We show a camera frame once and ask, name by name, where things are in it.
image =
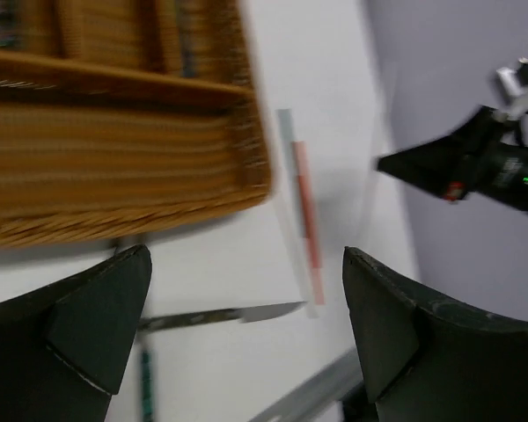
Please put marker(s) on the green handled knife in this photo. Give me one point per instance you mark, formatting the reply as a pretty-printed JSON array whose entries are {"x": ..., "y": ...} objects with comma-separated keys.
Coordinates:
[{"x": 146, "y": 380}]

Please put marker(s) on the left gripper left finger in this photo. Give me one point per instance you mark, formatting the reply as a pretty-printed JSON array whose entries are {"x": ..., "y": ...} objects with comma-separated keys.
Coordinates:
[{"x": 64, "y": 347}]

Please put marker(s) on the teal chopstick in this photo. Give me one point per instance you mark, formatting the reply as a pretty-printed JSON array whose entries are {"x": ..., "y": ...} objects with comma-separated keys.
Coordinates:
[{"x": 286, "y": 131}]

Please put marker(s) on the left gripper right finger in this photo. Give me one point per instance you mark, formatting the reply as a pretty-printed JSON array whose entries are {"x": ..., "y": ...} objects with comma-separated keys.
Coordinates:
[{"x": 426, "y": 356}]

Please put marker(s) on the wicker cutlery tray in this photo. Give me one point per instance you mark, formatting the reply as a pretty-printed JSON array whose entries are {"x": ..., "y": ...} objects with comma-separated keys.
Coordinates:
[{"x": 100, "y": 134}]

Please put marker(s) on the dark handled knife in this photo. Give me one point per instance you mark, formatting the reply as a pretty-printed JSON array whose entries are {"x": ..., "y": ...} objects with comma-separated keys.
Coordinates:
[{"x": 216, "y": 316}]

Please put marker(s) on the aluminium table rail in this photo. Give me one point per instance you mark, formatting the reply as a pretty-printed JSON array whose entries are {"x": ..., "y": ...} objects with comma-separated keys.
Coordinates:
[{"x": 313, "y": 396}]

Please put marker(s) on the long orange chopstick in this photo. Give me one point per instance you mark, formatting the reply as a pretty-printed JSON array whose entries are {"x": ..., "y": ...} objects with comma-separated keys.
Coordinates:
[{"x": 304, "y": 188}]

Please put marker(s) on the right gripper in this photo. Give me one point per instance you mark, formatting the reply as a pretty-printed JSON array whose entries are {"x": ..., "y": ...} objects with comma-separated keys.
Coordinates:
[{"x": 497, "y": 168}]

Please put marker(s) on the green rainbow fork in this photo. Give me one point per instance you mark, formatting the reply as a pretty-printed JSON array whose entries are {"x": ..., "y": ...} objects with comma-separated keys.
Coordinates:
[{"x": 184, "y": 21}]

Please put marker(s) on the white chopstick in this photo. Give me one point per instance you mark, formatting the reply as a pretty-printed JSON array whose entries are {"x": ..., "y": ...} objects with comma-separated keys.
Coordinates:
[{"x": 295, "y": 252}]

